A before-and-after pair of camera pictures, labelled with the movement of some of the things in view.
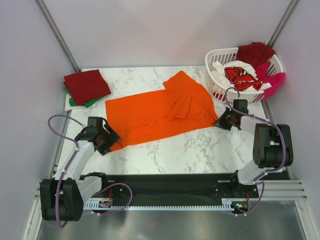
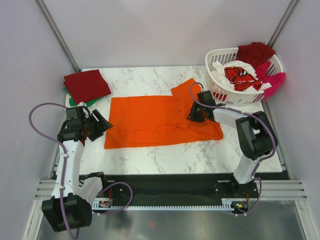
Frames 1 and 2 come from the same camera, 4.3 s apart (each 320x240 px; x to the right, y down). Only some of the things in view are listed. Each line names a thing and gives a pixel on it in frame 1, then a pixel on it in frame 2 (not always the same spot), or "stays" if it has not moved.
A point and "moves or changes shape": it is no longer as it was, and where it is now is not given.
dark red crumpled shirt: x=255 y=53 stays
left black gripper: x=112 y=138 → x=102 y=125
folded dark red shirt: x=85 y=86 stays
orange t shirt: x=183 y=105 moves or changes shape
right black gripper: x=221 y=122 → x=194 y=117
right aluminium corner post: x=281 y=23 stays
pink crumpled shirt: x=275 y=80 stays
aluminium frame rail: x=268 y=190 stays
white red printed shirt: x=240 y=75 stays
